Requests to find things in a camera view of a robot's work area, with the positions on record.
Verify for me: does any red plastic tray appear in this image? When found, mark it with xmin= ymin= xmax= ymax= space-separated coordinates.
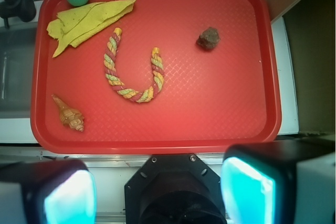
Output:
xmin=30 ymin=0 xmax=281 ymax=154

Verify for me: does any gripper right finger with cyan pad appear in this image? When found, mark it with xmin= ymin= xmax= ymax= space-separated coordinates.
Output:
xmin=220 ymin=140 xmax=335 ymax=223

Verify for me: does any orange spiral seashell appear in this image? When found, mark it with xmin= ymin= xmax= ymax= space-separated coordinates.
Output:
xmin=51 ymin=94 xmax=84 ymax=132

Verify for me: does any multicoloured twisted rope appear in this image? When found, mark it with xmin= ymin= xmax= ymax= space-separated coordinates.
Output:
xmin=103 ymin=27 xmax=165 ymax=104

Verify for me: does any yellow folded cloth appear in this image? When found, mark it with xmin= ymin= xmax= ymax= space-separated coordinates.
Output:
xmin=47 ymin=0 xmax=137 ymax=58

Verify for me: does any brown rock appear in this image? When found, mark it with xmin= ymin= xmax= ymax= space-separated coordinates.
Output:
xmin=196 ymin=27 xmax=220 ymax=50

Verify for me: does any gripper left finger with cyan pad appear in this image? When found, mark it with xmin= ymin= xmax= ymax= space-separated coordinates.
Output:
xmin=1 ymin=159 xmax=97 ymax=223

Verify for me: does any black octagonal mount plate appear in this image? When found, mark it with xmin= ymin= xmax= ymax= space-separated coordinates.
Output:
xmin=124 ymin=154 xmax=227 ymax=223

